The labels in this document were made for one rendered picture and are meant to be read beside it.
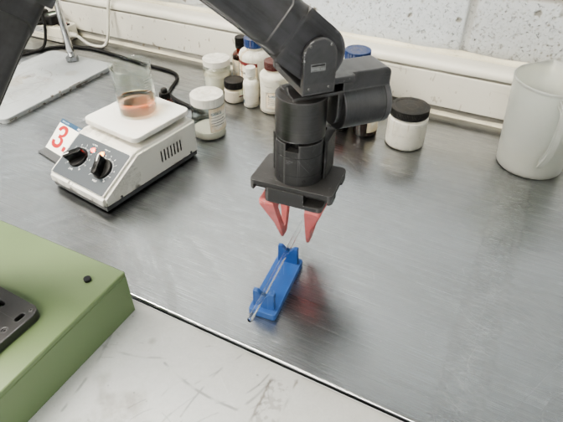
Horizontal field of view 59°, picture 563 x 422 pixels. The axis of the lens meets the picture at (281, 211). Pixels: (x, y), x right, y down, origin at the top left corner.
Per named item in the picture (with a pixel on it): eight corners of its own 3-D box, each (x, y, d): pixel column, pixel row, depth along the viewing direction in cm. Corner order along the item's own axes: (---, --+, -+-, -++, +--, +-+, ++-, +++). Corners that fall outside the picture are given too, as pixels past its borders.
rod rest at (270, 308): (275, 321, 57) (274, 301, 55) (248, 313, 58) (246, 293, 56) (302, 265, 65) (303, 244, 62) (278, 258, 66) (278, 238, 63)
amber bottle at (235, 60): (250, 76, 111) (249, 33, 105) (251, 84, 108) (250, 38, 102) (233, 77, 110) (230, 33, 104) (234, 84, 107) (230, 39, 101)
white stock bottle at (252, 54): (263, 82, 108) (261, 29, 101) (276, 94, 104) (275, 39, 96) (236, 88, 106) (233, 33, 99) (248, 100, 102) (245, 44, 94)
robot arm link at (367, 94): (356, 101, 62) (368, 2, 55) (393, 133, 56) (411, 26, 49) (271, 116, 59) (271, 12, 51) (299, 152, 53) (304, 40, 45)
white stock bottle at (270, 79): (254, 108, 99) (252, 59, 92) (275, 100, 102) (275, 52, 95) (272, 118, 96) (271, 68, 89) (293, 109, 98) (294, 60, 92)
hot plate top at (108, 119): (135, 145, 73) (134, 140, 72) (82, 122, 78) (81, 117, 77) (191, 113, 80) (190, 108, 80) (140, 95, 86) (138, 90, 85)
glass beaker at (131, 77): (133, 101, 82) (122, 52, 77) (167, 108, 81) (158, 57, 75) (108, 120, 77) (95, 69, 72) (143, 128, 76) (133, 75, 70)
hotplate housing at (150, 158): (108, 215, 72) (95, 170, 67) (53, 185, 78) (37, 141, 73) (209, 149, 87) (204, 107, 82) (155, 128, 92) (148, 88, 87)
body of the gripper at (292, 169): (269, 164, 64) (269, 112, 60) (345, 181, 62) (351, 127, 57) (249, 191, 60) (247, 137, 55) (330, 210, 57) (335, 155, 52)
